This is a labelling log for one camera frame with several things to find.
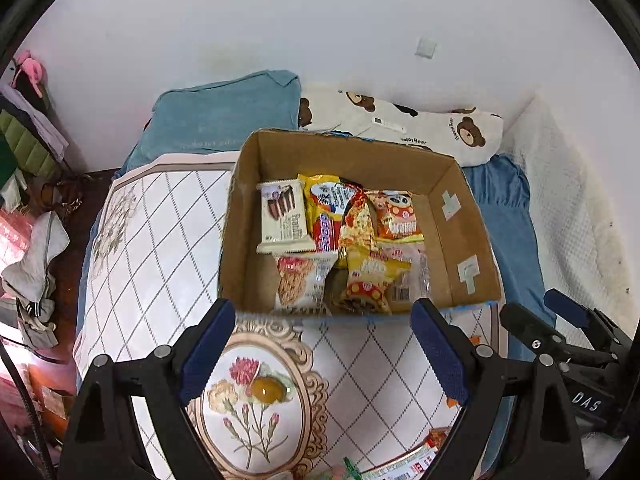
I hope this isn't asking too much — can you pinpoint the red white long packet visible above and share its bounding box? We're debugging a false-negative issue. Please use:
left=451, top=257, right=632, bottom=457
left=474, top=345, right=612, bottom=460
left=360, top=444, right=438, bottom=480

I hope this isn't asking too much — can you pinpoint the bear print pillow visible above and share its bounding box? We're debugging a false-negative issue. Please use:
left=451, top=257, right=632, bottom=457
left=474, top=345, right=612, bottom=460
left=298, top=86, right=503, bottom=167

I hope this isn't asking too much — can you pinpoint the clothes rack with clothes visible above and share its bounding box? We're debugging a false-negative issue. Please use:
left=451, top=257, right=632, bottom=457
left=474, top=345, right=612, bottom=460
left=1, top=50, right=70, bottom=212

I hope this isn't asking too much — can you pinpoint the white textured blanket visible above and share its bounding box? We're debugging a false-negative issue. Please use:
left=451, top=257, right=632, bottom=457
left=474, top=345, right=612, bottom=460
left=501, top=96, right=639, bottom=336

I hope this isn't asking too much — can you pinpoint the teal folded blanket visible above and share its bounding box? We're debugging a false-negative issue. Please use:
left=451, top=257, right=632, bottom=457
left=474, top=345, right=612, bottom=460
left=116, top=70, right=302, bottom=177

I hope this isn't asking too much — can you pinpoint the white wall switch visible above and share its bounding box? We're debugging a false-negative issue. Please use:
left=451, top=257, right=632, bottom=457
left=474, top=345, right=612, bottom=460
left=414, top=37, right=437, bottom=60

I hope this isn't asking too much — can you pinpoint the clear cake packet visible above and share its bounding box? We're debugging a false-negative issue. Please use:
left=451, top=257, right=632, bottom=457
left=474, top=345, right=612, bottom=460
left=378, top=242, right=432, bottom=312

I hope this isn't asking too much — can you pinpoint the cardboard milk box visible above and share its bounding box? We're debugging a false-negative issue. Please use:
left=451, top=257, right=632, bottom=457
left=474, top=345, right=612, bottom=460
left=218, top=130, right=501, bottom=316

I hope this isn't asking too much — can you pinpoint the colourful candy bag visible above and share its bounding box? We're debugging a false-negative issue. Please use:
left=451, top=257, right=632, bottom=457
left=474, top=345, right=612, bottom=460
left=314, top=457, right=362, bottom=480

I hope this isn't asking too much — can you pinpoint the blue bed sheet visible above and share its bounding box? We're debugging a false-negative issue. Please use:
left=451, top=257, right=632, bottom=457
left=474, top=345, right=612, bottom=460
left=462, top=152, right=559, bottom=361

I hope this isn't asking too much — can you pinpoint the white patterned quilt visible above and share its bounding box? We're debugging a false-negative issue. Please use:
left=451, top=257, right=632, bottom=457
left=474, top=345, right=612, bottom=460
left=71, top=148, right=509, bottom=480

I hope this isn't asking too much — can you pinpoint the chocolate stick biscuit pack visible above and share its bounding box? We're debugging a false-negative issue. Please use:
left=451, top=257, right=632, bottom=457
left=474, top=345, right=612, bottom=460
left=256, top=179, right=316, bottom=254

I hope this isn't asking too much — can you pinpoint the white waffle cracker packet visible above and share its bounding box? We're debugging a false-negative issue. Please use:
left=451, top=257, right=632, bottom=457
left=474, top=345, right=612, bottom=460
left=273, top=252, right=338, bottom=315

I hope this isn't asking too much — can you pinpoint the instant noodle packet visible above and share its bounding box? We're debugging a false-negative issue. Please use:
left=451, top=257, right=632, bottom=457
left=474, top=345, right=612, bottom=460
left=298, top=174, right=378, bottom=269

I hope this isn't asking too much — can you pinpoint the brown small snack packet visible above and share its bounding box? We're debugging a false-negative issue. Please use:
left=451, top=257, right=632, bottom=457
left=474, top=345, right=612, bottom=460
left=424, top=427, right=451, bottom=451

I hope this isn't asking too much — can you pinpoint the orange panda snack packet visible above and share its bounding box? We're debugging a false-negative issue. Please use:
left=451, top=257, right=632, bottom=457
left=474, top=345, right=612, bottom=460
left=366, top=190, right=424, bottom=243

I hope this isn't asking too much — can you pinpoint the yellow panda snack bag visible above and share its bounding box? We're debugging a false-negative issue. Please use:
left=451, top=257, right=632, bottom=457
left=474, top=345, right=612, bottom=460
left=334, top=246, right=412, bottom=314

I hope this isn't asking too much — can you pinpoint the white cloth pile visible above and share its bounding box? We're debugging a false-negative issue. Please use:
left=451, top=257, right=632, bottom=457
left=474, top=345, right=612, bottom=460
left=1, top=211, right=70, bottom=304

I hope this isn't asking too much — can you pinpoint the yellow egg yolk pastry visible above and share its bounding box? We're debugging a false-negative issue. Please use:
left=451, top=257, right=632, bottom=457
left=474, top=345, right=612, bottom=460
left=250, top=376, right=288, bottom=405

